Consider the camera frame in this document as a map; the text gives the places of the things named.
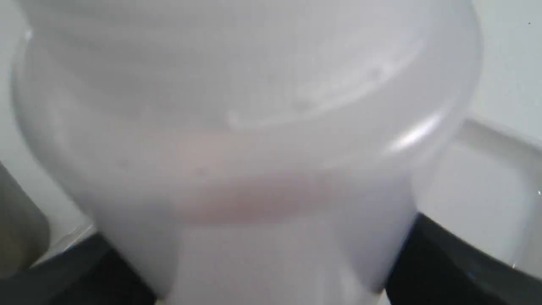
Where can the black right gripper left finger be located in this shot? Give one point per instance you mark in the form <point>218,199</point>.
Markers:
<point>90,273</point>

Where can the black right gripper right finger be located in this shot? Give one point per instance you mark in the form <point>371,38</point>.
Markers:
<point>435,267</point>

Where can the translucent squeeze bottle amber liquid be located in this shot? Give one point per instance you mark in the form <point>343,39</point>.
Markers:
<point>246,152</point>

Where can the white plastic tray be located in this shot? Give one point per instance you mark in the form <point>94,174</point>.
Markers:
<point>483,185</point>

